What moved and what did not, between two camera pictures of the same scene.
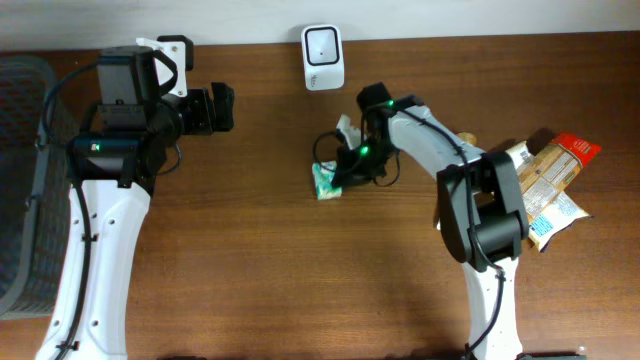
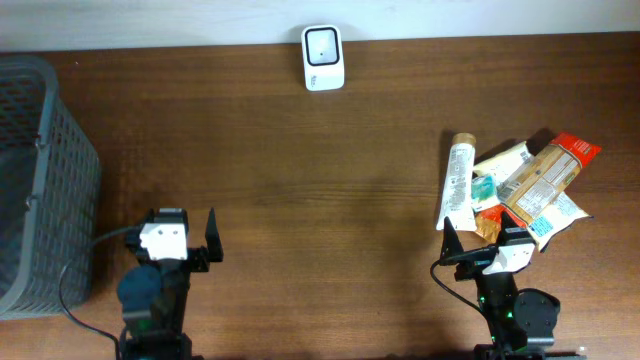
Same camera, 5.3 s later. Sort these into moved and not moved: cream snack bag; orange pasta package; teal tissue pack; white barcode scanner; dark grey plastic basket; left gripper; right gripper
Moved: teal tissue pack; left gripper; right gripper
Not moved: cream snack bag; dark grey plastic basket; orange pasta package; white barcode scanner
